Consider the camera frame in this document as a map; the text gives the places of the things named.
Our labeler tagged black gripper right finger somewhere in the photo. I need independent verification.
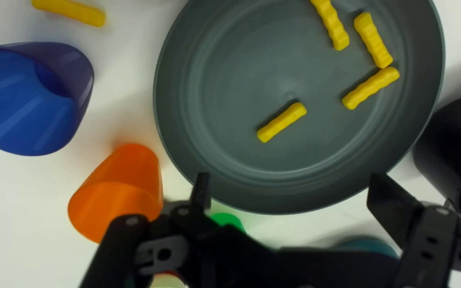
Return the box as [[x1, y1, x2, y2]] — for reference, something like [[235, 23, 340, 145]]
[[364, 174, 461, 288]]

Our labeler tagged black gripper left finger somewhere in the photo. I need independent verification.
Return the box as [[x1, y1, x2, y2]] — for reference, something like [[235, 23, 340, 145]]
[[79, 172, 252, 288]]

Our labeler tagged orange plastic cup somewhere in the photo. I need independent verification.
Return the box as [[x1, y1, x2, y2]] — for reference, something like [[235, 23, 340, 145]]
[[67, 143, 163, 246]]

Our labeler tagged yellow toy fry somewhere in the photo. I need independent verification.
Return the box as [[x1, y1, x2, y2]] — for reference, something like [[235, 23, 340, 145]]
[[30, 0, 107, 30], [308, 0, 350, 54], [340, 66, 401, 113], [352, 12, 395, 71], [254, 102, 308, 145]]

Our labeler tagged green plastic cup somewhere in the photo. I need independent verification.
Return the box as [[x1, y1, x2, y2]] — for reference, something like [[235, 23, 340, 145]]
[[204, 212, 248, 234]]

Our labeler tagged blue plastic cup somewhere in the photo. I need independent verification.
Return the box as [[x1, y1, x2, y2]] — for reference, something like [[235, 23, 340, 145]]
[[0, 42, 95, 158]]

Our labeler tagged gray round plate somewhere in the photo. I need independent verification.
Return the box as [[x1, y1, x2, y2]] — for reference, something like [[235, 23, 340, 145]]
[[151, 0, 446, 217]]

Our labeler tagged black cooking pot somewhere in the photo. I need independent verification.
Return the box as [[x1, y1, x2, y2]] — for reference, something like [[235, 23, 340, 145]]
[[411, 94, 461, 226]]

